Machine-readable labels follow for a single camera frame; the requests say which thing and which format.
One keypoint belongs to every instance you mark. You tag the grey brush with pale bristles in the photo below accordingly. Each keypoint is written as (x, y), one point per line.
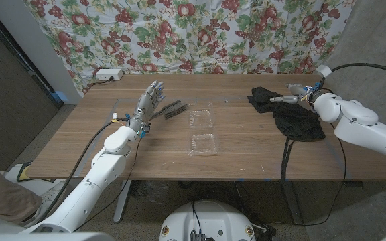
(174, 108)

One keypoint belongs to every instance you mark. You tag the person's leg in khaki trousers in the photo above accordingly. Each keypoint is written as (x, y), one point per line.
(2, 197)

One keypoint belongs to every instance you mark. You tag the light grey table leg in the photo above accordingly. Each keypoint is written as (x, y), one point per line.
(122, 201)

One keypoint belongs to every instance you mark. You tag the white power strip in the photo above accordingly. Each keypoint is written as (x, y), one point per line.
(107, 74)

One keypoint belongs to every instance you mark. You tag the blue tape piece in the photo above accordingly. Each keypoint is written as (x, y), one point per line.
(60, 97)

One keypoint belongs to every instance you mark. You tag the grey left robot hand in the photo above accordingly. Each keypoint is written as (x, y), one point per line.
(147, 103)

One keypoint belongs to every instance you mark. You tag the dark brown door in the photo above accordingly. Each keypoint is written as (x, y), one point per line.
(8, 110)

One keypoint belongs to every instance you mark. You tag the white sneaker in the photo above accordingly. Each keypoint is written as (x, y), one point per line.
(50, 197)

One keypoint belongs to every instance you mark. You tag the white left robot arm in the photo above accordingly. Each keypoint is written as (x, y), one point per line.
(106, 170)

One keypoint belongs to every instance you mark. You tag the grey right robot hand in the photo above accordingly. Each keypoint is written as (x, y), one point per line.
(297, 90)

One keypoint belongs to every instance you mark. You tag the clear plastic clamshell container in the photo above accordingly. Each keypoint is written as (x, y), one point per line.
(203, 144)

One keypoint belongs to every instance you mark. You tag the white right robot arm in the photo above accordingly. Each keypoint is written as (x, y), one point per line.
(357, 124)

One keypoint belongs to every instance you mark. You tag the floral fruit print backdrop cloth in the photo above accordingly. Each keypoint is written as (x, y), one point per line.
(179, 33)

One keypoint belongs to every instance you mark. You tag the dark table leg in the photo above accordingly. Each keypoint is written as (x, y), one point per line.
(291, 201)

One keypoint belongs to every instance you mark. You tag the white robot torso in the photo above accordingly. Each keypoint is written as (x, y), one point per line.
(209, 217)

